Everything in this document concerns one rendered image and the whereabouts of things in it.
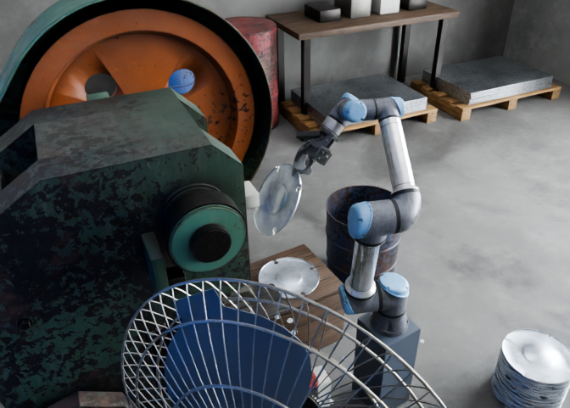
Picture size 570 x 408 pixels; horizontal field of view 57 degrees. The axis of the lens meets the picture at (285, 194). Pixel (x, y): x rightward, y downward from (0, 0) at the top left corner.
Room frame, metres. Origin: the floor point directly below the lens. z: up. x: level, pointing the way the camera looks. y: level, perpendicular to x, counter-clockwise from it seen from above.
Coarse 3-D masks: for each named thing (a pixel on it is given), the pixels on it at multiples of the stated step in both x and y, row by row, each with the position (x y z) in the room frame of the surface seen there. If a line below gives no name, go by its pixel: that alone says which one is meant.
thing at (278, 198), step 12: (276, 168) 1.82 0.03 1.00; (288, 168) 1.76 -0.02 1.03; (264, 180) 1.83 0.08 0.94; (276, 180) 1.77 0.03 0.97; (288, 180) 1.71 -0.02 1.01; (300, 180) 1.65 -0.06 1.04; (264, 192) 1.79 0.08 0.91; (276, 192) 1.72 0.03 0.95; (288, 192) 1.67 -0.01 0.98; (300, 192) 1.61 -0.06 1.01; (264, 204) 1.73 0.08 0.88; (276, 204) 1.67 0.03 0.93; (288, 204) 1.62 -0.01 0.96; (264, 216) 1.69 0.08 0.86; (276, 216) 1.63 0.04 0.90; (288, 216) 1.58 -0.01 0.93; (264, 228) 1.64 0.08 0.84
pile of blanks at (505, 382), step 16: (496, 368) 1.54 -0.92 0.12; (512, 368) 1.44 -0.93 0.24; (496, 384) 1.49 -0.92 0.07; (512, 384) 1.42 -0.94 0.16; (528, 384) 1.38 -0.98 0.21; (544, 384) 1.36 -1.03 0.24; (560, 384) 1.36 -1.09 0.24; (512, 400) 1.40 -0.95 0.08; (528, 400) 1.38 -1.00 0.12; (544, 400) 1.36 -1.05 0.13; (560, 400) 1.37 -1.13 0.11
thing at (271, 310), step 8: (256, 288) 1.36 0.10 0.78; (264, 288) 1.36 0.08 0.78; (232, 296) 1.33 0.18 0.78; (248, 296) 1.33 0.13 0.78; (256, 296) 1.33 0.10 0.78; (264, 296) 1.33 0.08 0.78; (272, 296) 1.32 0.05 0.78; (240, 304) 1.29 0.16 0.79; (248, 304) 1.28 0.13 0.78; (256, 304) 1.29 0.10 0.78; (264, 304) 1.29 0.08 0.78; (264, 312) 1.25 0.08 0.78; (272, 312) 1.25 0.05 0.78; (280, 312) 1.25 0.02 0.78
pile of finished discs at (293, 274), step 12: (276, 264) 2.00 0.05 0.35; (288, 264) 2.00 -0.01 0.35; (300, 264) 2.00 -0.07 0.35; (264, 276) 1.91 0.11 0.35; (276, 276) 1.91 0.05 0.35; (288, 276) 1.90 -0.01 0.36; (300, 276) 1.90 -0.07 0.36; (312, 276) 1.91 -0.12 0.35; (288, 288) 1.82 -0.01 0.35; (300, 288) 1.82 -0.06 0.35; (312, 288) 1.82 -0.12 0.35
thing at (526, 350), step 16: (512, 336) 1.61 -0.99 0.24; (528, 336) 1.61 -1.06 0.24; (544, 336) 1.61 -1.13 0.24; (512, 352) 1.52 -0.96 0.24; (528, 352) 1.51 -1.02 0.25; (544, 352) 1.51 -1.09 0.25; (560, 352) 1.51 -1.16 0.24; (528, 368) 1.43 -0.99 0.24; (544, 368) 1.43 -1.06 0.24; (560, 368) 1.43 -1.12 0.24
